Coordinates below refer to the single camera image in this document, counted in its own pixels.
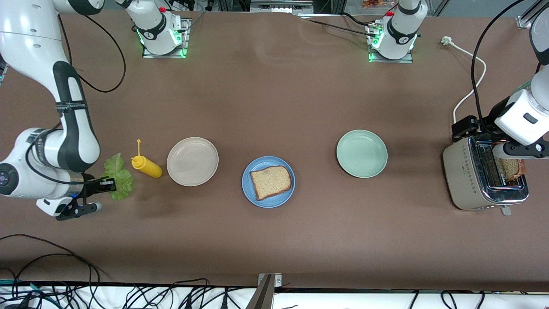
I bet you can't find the white toaster power cable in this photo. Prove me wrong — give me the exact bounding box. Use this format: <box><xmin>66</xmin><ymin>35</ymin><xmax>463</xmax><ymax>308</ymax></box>
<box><xmin>442</xmin><ymin>36</ymin><xmax>487</xmax><ymax>123</ymax></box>

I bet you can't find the beige chrome toaster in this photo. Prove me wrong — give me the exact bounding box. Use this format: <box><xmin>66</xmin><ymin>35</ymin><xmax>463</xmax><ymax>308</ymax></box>
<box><xmin>442</xmin><ymin>131</ymin><xmax>529</xmax><ymax>215</ymax></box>

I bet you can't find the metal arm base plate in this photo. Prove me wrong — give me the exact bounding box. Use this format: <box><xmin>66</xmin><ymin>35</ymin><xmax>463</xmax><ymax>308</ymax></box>
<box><xmin>367</xmin><ymin>24</ymin><xmax>413</xmax><ymax>64</ymax></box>
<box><xmin>142</xmin><ymin>18</ymin><xmax>191</xmax><ymax>58</ymax></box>

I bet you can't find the blue plate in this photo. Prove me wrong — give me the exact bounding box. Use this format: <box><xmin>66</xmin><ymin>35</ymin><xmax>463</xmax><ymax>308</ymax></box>
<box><xmin>241</xmin><ymin>156</ymin><xmax>296</xmax><ymax>209</ymax></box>

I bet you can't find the yellow mustard squeeze bottle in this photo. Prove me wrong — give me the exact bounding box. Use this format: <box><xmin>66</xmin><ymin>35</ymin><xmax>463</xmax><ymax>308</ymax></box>
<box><xmin>131</xmin><ymin>139</ymin><xmax>163</xmax><ymax>179</ymax></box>

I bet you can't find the grey power strip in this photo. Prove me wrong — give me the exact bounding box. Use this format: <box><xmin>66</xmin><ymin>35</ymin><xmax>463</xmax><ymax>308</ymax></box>
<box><xmin>250</xmin><ymin>0</ymin><xmax>314</xmax><ymax>14</ymax></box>

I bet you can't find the brown bread slice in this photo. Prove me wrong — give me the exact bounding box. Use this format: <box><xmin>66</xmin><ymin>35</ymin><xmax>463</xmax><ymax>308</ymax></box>
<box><xmin>250</xmin><ymin>166</ymin><xmax>293</xmax><ymax>201</ymax></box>
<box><xmin>498</xmin><ymin>158</ymin><xmax>526</xmax><ymax>181</ymax></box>

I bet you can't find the aluminium profile post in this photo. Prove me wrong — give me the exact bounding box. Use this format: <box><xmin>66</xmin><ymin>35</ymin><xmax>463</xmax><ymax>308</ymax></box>
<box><xmin>247</xmin><ymin>273</ymin><xmax>282</xmax><ymax>309</ymax></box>

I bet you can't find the pale green plate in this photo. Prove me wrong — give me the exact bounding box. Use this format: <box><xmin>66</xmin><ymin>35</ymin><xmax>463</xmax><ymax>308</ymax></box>
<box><xmin>336</xmin><ymin>130</ymin><xmax>388</xmax><ymax>179</ymax></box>

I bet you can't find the green lettuce leaf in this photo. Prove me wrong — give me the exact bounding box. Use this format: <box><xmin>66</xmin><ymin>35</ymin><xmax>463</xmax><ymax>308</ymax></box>
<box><xmin>103</xmin><ymin>153</ymin><xmax>135</xmax><ymax>200</ymax></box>

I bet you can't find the beige plate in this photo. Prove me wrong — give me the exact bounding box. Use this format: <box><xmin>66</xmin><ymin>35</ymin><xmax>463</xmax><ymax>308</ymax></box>
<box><xmin>166</xmin><ymin>137</ymin><xmax>219</xmax><ymax>187</ymax></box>

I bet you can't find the aluminium corner bracket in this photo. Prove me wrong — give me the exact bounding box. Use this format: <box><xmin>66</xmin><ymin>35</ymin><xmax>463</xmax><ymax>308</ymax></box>
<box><xmin>516</xmin><ymin>0</ymin><xmax>549</xmax><ymax>30</ymax></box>

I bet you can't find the thin black loose cable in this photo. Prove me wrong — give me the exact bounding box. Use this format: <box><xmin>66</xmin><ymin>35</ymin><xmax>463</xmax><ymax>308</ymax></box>
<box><xmin>0</xmin><ymin>234</ymin><xmax>108</xmax><ymax>284</ymax></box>

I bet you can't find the black base power cable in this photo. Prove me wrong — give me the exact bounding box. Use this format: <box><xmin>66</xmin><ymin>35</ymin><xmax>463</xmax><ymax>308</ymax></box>
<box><xmin>298</xmin><ymin>12</ymin><xmax>378</xmax><ymax>37</ymax></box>

